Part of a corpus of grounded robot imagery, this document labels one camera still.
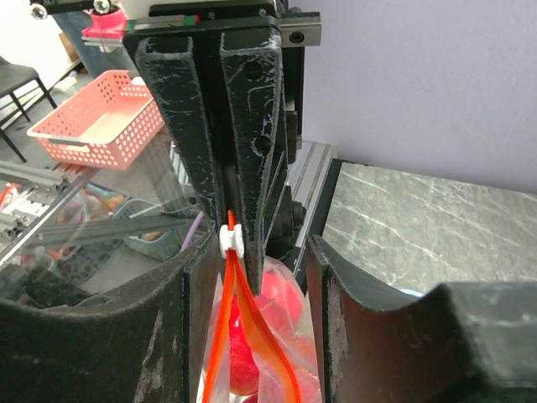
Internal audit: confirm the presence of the pink plastic basket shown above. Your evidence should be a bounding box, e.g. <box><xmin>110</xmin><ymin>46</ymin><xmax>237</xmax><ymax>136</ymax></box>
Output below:
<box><xmin>27</xmin><ymin>70</ymin><xmax>164</xmax><ymax>170</ymax></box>

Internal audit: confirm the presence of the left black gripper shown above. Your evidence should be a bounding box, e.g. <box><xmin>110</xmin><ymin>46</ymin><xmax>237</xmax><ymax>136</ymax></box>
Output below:
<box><xmin>123</xmin><ymin>1</ymin><xmax>321</xmax><ymax>294</ymax></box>

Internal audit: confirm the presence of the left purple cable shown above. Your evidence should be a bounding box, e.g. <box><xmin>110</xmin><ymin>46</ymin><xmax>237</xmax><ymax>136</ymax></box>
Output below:
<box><xmin>184</xmin><ymin>209</ymin><xmax>206</xmax><ymax>251</ymax></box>

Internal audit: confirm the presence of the black chair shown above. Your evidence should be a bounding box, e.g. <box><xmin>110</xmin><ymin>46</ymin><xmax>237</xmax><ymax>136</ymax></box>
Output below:
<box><xmin>0</xmin><ymin>56</ymin><xmax>58</xmax><ymax>163</ymax></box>

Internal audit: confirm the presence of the red tomato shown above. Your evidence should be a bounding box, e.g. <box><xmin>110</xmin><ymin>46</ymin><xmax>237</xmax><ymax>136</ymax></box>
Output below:
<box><xmin>229</xmin><ymin>296</ymin><xmax>259</xmax><ymax>396</ymax></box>

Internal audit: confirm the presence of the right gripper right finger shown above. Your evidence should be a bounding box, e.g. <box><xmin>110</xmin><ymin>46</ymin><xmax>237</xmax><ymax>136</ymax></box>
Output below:
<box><xmin>306</xmin><ymin>236</ymin><xmax>536</xmax><ymax>402</ymax></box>

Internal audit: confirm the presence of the clear orange-zip bag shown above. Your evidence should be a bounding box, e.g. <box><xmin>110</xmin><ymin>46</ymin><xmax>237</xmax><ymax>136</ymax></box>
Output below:
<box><xmin>197</xmin><ymin>212</ymin><xmax>322</xmax><ymax>402</ymax></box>

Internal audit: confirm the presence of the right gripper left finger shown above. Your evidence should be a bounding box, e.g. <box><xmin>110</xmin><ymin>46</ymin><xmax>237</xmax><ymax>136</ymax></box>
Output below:
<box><xmin>1</xmin><ymin>234</ymin><xmax>221</xmax><ymax>402</ymax></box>

